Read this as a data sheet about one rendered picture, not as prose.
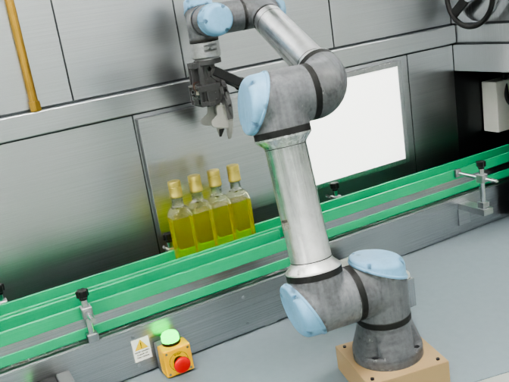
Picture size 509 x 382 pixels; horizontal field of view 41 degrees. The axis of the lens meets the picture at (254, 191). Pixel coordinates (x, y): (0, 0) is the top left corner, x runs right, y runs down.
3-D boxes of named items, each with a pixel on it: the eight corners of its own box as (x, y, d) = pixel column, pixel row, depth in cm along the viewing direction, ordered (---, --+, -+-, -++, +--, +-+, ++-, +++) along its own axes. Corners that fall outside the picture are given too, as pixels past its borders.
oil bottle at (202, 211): (216, 267, 190) (203, 195, 185) (224, 272, 186) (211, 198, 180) (198, 273, 188) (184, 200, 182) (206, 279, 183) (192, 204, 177)
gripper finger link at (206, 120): (200, 136, 184) (197, 104, 180) (220, 132, 187) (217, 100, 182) (204, 140, 182) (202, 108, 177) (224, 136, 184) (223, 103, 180)
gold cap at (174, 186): (167, 198, 178) (163, 182, 177) (177, 194, 180) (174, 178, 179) (175, 199, 175) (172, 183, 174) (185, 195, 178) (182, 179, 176)
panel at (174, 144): (404, 160, 231) (395, 60, 221) (410, 161, 228) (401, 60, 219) (157, 235, 193) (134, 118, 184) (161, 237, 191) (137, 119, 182)
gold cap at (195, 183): (199, 188, 183) (197, 172, 181) (204, 190, 179) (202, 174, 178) (188, 191, 181) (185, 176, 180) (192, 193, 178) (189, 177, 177)
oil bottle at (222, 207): (234, 261, 193) (222, 189, 187) (242, 266, 188) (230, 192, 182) (216, 267, 190) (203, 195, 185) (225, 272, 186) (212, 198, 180)
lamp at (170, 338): (176, 336, 166) (173, 324, 165) (182, 342, 162) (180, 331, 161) (159, 342, 164) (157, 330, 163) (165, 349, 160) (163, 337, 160)
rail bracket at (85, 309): (100, 336, 160) (88, 285, 157) (109, 349, 154) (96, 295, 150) (83, 342, 159) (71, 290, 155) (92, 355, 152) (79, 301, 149)
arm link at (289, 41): (375, 68, 132) (275, -21, 168) (324, 79, 129) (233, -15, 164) (369, 118, 140) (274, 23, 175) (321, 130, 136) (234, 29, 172)
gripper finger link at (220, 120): (213, 142, 177) (204, 108, 176) (233, 137, 179) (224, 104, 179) (217, 142, 174) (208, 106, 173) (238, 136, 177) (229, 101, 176)
